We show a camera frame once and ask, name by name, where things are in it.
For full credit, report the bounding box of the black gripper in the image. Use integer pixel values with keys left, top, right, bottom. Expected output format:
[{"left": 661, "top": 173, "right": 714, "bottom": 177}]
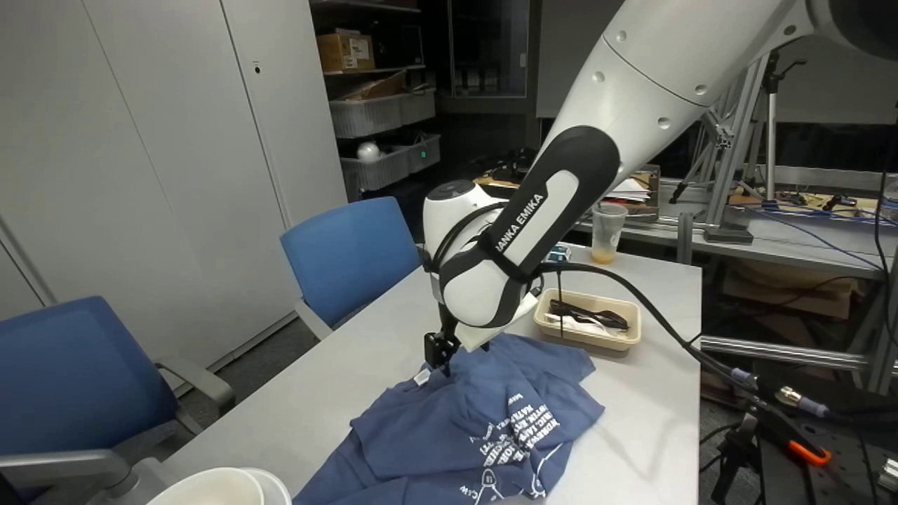
[{"left": 421, "top": 307, "right": 462, "bottom": 379}]

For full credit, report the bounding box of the blue printed t-shirt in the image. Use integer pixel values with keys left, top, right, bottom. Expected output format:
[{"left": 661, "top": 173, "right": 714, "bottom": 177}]
[{"left": 292, "top": 335, "right": 605, "bottom": 505}]

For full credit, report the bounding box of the blue office chair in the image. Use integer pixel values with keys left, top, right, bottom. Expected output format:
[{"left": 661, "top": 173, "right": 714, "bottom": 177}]
[
  {"left": 0, "top": 295, "right": 235, "bottom": 505},
  {"left": 278, "top": 193, "right": 439, "bottom": 342}
]

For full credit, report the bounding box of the small black tool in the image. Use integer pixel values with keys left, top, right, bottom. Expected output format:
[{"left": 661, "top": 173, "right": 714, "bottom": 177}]
[{"left": 547, "top": 297, "right": 632, "bottom": 330}]

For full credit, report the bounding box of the beige tray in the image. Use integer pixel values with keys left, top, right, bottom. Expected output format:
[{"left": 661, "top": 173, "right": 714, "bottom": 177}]
[{"left": 529, "top": 285, "right": 648, "bottom": 356}]

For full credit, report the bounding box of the grey storage bin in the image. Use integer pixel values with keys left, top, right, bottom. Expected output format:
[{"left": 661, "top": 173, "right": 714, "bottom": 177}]
[
  {"left": 327, "top": 83, "right": 439, "bottom": 141},
  {"left": 338, "top": 133, "right": 442, "bottom": 197}
]

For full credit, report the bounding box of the white plate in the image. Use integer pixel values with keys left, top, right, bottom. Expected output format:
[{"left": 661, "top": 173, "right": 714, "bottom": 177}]
[{"left": 145, "top": 468, "right": 293, "bottom": 505}]

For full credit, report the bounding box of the clear plastic cup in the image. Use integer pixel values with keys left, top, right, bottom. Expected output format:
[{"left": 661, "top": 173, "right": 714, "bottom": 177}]
[{"left": 588, "top": 199, "right": 632, "bottom": 267}]

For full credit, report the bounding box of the white bowl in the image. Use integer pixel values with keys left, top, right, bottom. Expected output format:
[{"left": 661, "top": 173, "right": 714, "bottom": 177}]
[{"left": 171, "top": 465, "right": 271, "bottom": 505}]

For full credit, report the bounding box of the dark shelving unit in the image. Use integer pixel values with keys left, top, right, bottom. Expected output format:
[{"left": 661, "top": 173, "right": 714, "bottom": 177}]
[{"left": 310, "top": 0, "right": 445, "bottom": 206}]

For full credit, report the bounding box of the brown cardboard box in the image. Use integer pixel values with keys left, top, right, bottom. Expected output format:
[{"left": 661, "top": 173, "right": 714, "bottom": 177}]
[{"left": 317, "top": 26, "right": 376, "bottom": 76}]

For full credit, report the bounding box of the white cabinet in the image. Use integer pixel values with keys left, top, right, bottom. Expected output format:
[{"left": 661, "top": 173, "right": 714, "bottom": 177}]
[{"left": 0, "top": 0, "right": 351, "bottom": 375}]

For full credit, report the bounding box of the cluttered grey workbench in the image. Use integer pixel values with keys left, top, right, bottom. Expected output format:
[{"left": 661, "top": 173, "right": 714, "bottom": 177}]
[{"left": 466, "top": 163, "right": 898, "bottom": 278}]

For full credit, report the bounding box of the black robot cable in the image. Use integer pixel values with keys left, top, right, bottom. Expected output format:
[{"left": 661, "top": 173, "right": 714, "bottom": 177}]
[{"left": 549, "top": 262, "right": 898, "bottom": 444}]

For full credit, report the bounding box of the orange handled clamp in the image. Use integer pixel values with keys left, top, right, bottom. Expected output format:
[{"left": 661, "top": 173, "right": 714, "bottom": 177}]
[{"left": 741, "top": 396, "right": 836, "bottom": 472}]

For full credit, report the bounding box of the grey camera tripod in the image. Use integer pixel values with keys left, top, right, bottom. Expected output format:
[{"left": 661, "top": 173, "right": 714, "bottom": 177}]
[{"left": 705, "top": 53, "right": 807, "bottom": 246}]

